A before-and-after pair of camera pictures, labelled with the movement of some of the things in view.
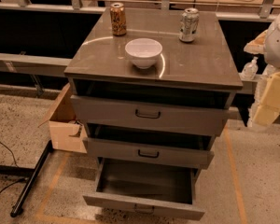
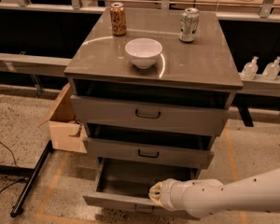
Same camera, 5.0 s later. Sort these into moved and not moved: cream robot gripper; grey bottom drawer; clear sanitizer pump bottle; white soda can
Moved: cream robot gripper
Not moved: clear sanitizer pump bottle; grey bottom drawer; white soda can
